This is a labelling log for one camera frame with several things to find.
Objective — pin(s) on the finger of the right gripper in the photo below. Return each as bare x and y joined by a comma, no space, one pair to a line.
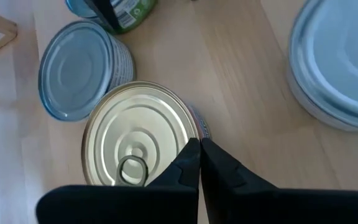
102,11

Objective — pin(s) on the Bumble Bee green tuna can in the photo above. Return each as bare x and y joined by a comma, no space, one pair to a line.
337,62
135,12
76,71

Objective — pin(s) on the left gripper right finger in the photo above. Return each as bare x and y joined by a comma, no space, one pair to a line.
244,202

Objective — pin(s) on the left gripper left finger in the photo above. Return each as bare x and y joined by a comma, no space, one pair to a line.
172,199

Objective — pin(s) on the Wild Planet blue tuna can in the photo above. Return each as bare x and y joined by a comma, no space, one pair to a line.
135,124

